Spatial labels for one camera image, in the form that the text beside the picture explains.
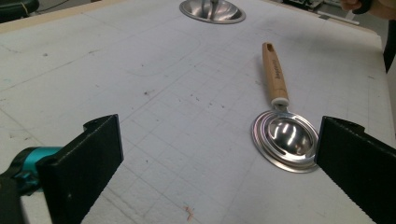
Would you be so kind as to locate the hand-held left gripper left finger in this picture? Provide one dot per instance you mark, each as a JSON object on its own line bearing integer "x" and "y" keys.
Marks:
{"x": 81, "y": 168}

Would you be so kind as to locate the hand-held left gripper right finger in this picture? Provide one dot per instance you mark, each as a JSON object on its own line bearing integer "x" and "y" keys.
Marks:
{"x": 358, "y": 161}

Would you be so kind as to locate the white and black equipment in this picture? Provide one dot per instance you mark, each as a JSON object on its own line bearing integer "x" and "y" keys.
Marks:
{"x": 314, "y": 7}

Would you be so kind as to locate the dark rounded object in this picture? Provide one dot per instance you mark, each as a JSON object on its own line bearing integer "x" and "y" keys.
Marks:
{"x": 17, "y": 9}

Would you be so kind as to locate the steel bowl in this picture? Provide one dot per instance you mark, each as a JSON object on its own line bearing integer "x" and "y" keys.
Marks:
{"x": 214, "y": 12}

